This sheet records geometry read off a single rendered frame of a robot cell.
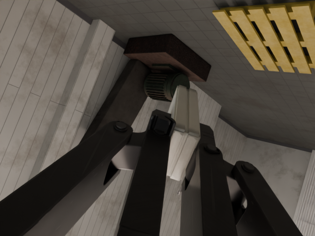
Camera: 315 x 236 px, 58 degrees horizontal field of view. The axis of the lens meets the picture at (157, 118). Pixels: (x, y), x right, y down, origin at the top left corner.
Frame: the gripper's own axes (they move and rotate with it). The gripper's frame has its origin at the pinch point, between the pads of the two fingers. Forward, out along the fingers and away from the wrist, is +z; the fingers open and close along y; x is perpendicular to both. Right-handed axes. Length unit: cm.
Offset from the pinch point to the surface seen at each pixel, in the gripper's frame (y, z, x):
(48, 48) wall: -146, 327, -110
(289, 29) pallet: 88, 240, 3
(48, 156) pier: -105, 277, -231
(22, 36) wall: -168, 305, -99
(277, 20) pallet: 74, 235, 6
